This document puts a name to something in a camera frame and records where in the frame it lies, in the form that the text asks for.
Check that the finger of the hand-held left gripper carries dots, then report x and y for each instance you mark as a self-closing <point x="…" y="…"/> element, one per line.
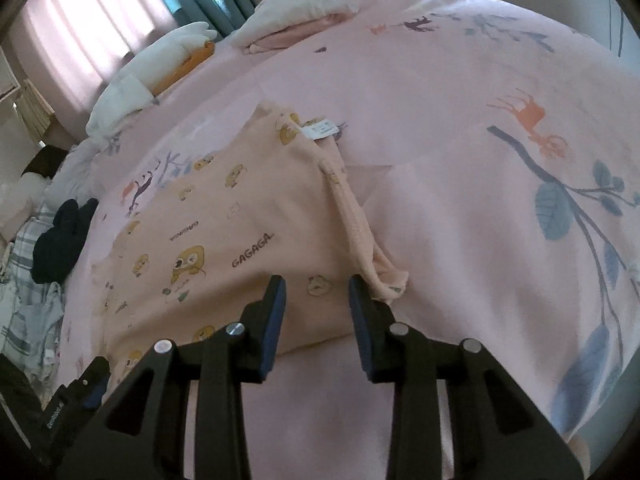
<point x="92" y="397"/>

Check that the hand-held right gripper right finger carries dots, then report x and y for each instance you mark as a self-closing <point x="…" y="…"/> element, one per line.
<point x="362" y="330"/>

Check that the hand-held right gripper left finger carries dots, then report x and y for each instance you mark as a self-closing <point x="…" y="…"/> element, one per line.
<point x="270" y="330"/>

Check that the pink cartoon print garment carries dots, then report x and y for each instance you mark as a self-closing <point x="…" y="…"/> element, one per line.
<point x="225" y="210"/>

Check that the plaid blanket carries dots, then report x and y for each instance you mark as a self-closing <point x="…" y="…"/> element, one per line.
<point x="30" y="310"/>

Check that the pink animal print bedsheet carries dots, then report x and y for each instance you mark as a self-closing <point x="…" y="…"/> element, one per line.
<point x="450" y="210"/>

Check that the dark navy cloth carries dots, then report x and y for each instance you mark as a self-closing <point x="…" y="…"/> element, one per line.
<point x="60" y="245"/>

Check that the light grey quilt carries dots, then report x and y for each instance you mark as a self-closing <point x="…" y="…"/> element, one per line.
<point x="75" y="170"/>

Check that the dark brown cushion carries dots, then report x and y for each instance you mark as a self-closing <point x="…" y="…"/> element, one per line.
<point x="45" y="160"/>

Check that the white cloth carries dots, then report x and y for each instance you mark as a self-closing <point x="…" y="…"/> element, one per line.
<point x="117" y="107"/>

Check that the orange cushion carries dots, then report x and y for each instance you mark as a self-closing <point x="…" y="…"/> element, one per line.
<point x="187" y="62"/>

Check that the plain pink folded garment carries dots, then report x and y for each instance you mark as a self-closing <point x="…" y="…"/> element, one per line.
<point x="290" y="37"/>

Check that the beige striped cloth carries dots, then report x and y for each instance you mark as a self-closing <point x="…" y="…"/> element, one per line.
<point x="35" y="110"/>

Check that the white and orange pillow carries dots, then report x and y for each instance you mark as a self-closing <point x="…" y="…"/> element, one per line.
<point x="165" y="50"/>

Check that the white folded garment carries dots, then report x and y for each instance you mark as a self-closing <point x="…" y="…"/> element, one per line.
<point x="290" y="10"/>

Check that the white shelf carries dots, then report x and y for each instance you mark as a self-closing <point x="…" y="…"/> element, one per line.
<point x="9" y="80"/>

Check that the pink curtain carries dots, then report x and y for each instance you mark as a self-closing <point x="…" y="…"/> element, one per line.
<point x="85" y="25"/>

